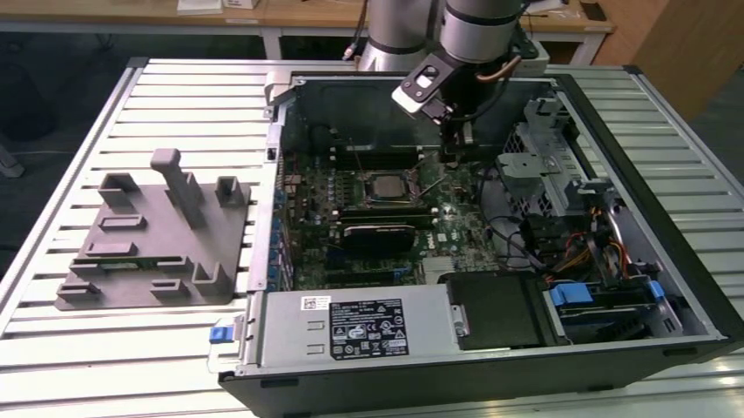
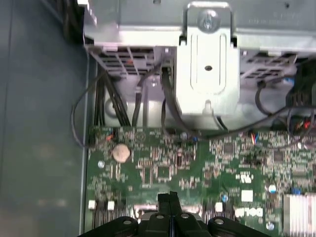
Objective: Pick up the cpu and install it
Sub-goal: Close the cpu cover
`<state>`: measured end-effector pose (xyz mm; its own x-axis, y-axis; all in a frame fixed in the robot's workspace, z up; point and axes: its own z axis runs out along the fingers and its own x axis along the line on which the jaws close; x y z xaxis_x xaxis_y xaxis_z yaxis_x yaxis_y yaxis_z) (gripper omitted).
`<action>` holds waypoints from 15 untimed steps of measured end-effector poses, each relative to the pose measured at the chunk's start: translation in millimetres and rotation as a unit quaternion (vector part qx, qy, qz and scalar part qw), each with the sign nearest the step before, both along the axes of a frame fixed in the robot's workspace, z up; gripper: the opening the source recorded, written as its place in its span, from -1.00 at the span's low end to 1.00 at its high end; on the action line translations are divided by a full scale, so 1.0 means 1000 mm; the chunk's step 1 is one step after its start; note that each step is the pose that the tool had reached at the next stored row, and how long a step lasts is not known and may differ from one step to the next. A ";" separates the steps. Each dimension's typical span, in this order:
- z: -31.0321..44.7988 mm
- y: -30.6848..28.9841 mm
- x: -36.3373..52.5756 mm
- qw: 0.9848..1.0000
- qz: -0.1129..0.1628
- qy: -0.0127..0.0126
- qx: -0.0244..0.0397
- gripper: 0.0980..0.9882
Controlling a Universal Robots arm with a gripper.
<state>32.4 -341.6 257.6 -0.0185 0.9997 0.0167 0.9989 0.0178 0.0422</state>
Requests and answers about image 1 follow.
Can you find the black label sticker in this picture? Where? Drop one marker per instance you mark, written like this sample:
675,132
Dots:
369,328

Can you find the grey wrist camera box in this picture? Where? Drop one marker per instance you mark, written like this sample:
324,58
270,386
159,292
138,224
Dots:
532,56

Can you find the black open PC case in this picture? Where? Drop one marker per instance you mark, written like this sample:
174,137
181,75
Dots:
407,387

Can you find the black RAM sticks row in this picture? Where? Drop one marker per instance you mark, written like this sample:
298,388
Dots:
384,216

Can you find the black plastic drive cover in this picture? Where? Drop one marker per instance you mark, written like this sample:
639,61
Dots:
495,313

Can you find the silver CPU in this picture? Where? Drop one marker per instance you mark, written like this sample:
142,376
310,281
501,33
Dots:
391,186

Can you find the grey parts rack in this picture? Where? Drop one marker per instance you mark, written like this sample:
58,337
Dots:
174,244

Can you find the wooden cabinet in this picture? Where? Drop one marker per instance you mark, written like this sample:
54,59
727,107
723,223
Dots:
686,43

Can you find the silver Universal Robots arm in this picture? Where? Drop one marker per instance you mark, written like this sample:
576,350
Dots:
477,35

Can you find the small white box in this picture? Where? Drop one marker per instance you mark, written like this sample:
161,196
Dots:
241,3

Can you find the CPU socket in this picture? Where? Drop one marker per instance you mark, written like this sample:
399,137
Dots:
368,191

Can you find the silver power supply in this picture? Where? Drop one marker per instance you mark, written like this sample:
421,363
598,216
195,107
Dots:
285,331

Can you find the hard disk in blue carrier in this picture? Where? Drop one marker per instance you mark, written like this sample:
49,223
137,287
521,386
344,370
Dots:
572,296

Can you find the grey metal drive cage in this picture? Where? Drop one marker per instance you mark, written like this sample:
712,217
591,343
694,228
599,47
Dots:
523,170

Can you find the small blue clip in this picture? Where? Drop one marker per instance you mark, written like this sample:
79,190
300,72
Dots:
656,291

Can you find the grey plastic latch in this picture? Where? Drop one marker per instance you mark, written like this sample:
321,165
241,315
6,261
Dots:
594,187

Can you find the white stand foot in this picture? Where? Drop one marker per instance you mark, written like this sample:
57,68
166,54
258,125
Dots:
11,165

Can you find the blue case release latch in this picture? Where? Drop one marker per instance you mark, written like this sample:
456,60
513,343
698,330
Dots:
218,335

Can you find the small silver heatsink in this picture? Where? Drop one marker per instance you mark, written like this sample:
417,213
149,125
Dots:
439,266

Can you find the wooden desk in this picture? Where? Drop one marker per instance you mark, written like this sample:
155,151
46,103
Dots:
174,19

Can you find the small black desk item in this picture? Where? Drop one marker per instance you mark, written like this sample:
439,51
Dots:
594,11

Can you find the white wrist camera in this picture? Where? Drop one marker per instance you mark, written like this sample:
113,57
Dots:
407,98

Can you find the large white box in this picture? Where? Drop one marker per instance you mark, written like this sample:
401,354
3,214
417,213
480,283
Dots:
200,5

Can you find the green motherboard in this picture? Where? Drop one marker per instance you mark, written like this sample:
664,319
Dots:
465,217

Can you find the white barcode sticker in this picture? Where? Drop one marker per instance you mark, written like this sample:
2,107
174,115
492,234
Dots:
316,303

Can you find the black graphics card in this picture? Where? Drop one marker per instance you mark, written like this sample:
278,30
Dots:
378,238

